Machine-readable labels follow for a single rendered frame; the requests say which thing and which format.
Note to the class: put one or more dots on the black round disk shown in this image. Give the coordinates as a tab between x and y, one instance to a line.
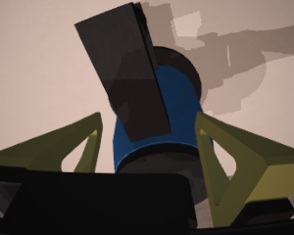
172	58

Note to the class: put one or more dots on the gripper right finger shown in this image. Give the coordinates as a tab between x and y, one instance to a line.
264	168

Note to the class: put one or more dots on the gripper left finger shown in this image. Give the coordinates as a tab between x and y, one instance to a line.
47	151

